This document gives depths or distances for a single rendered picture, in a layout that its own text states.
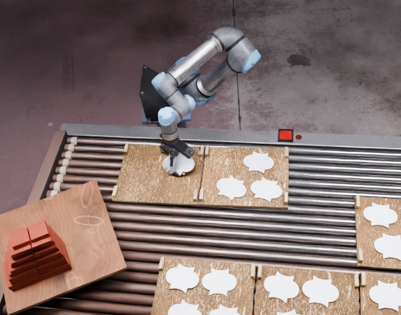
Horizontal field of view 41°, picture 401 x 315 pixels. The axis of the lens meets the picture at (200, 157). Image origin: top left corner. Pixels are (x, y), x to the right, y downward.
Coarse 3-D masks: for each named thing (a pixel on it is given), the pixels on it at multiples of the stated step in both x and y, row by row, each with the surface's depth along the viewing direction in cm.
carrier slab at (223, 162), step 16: (208, 160) 268; (224, 160) 267; (240, 160) 266; (288, 160) 264; (208, 176) 262; (224, 176) 261; (240, 176) 260; (256, 176) 259; (272, 176) 258; (288, 176) 258; (208, 192) 256; (272, 208) 249
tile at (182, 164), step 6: (180, 156) 266; (192, 156) 266; (180, 162) 264; (186, 162) 263; (192, 162) 263; (168, 168) 262; (174, 168) 262; (180, 168) 261; (186, 168) 261; (192, 168) 261; (180, 174) 259
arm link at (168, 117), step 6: (162, 108) 239; (168, 108) 238; (162, 114) 236; (168, 114) 236; (174, 114) 238; (162, 120) 236; (168, 120) 236; (174, 120) 239; (180, 120) 242; (162, 126) 240; (168, 126) 239; (174, 126) 241; (162, 132) 244; (168, 132) 242; (174, 132) 244
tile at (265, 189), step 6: (264, 180) 256; (252, 186) 255; (258, 186) 254; (264, 186) 254; (270, 186) 254; (276, 186) 253; (252, 192) 253; (258, 192) 252; (264, 192) 252; (270, 192) 252; (276, 192) 251; (258, 198) 251; (264, 198) 250; (270, 198) 250; (276, 198) 250
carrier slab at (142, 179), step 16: (128, 160) 273; (144, 160) 272; (160, 160) 271; (128, 176) 267; (144, 176) 266; (160, 176) 265; (176, 176) 264; (192, 176) 263; (128, 192) 260; (144, 192) 260; (160, 192) 259; (176, 192) 258; (192, 192) 257
